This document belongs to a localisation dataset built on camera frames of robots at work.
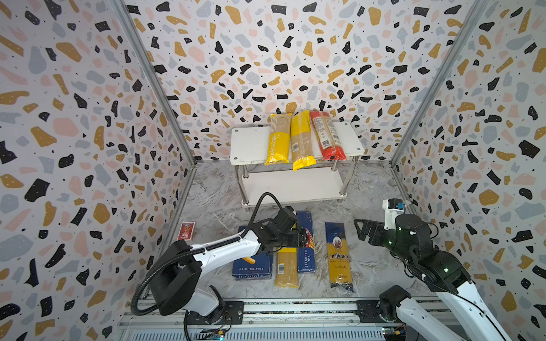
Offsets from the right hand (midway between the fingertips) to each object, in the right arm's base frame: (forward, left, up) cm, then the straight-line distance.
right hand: (366, 222), depth 70 cm
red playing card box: (+6, +71, -21) cm, 74 cm away
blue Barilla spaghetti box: (-4, +19, -21) cm, 28 cm away
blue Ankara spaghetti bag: (-9, +6, -22) cm, 25 cm away
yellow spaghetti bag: (-8, +26, -22) cm, 35 cm away
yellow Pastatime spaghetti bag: (+22, +29, +12) cm, 39 cm away
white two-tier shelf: (+35, +26, -22) cm, 49 cm away
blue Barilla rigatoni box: (-10, +35, -18) cm, 40 cm away
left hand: (+1, +20, -14) cm, 24 cm away
